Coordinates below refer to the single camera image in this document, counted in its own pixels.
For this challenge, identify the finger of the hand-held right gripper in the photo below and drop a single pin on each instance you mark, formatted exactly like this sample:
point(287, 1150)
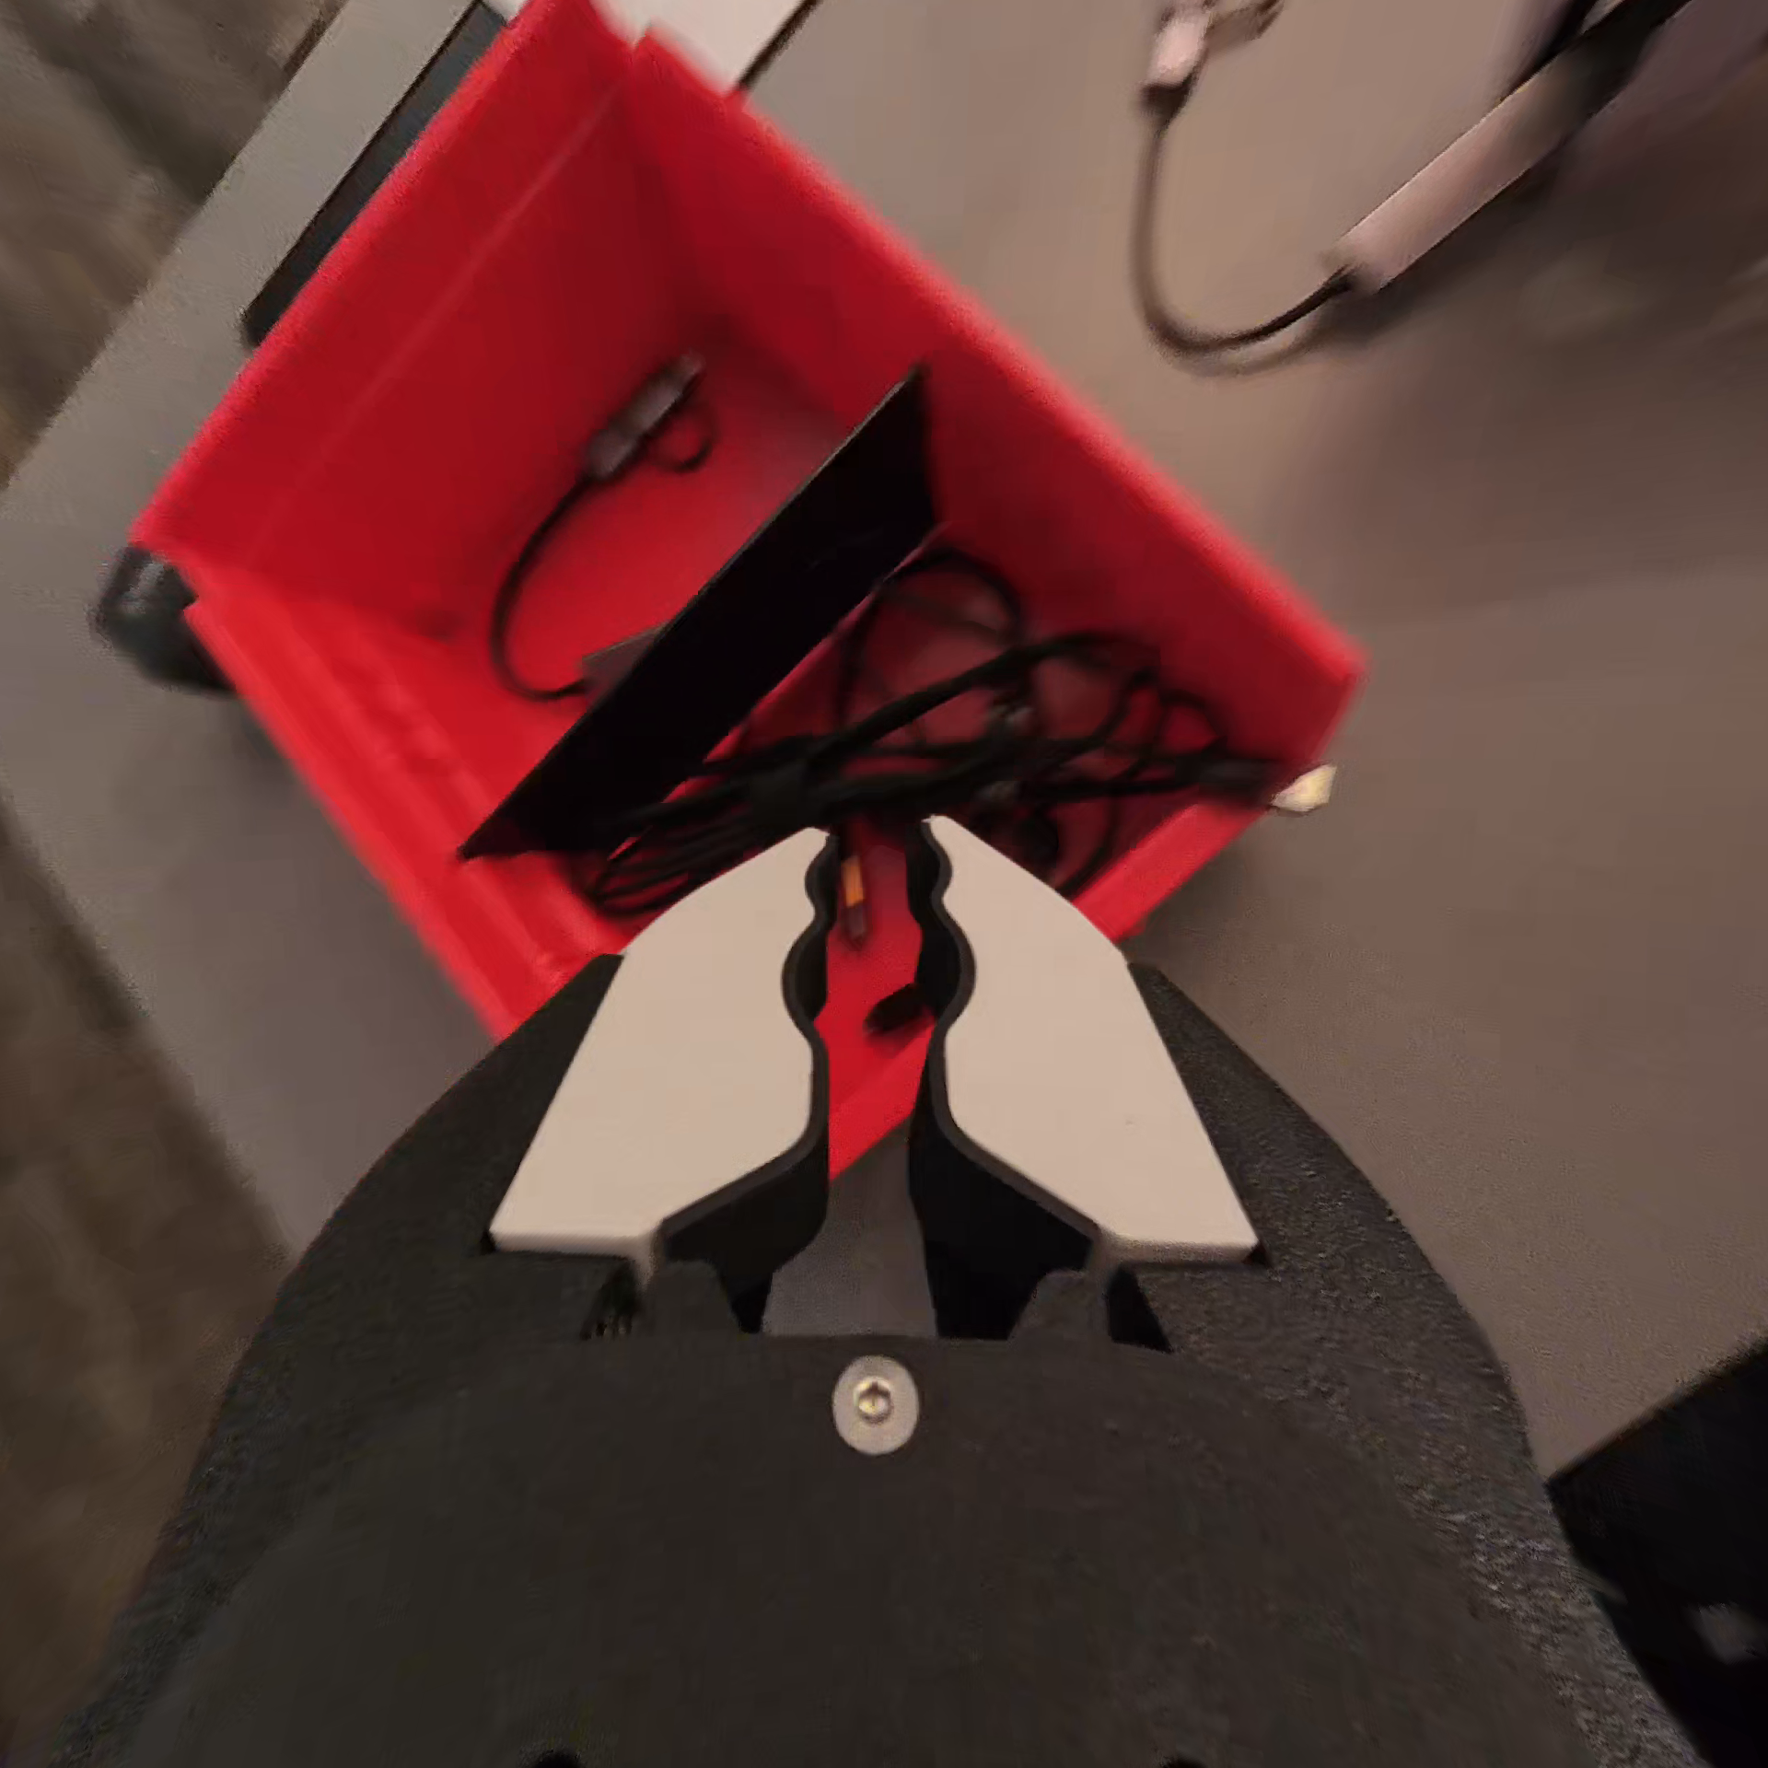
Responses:
point(1574, 28)
point(1699, 82)

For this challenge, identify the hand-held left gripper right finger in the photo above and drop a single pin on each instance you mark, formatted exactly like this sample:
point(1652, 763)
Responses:
point(1093, 1093)

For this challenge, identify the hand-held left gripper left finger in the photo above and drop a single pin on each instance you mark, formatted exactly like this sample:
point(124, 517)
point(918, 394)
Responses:
point(647, 1093)

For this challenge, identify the red plastic bin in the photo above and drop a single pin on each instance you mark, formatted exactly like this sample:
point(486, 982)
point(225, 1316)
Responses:
point(417, 456)

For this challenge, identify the black bin divider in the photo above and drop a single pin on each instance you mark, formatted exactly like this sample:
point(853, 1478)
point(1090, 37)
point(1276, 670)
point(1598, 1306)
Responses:
point(718, 647)

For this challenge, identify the small black object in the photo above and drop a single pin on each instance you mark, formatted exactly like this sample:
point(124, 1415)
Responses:
point(144, 616)

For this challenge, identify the dark flat device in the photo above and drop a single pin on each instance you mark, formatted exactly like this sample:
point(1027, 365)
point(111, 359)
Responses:
point(365, 179)

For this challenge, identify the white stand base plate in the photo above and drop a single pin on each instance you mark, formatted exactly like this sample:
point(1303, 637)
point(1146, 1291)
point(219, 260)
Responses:
point(703, 34)

